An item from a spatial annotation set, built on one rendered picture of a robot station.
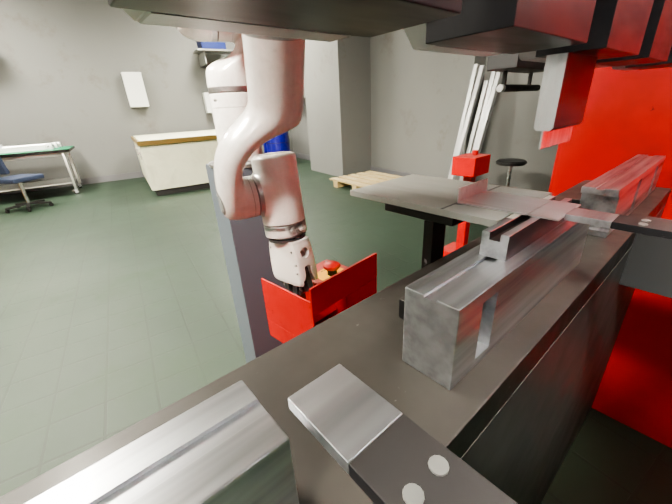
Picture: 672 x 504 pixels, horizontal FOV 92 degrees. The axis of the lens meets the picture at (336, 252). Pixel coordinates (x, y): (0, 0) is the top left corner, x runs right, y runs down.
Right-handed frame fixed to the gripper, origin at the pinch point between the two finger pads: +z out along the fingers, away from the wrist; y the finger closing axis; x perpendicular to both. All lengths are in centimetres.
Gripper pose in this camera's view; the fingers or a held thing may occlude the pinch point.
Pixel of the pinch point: (298, 301)
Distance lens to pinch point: 73.4
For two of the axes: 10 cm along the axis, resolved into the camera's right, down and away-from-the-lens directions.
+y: -7.3, -1.6, 6.7
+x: -6.8, 3.3, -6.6
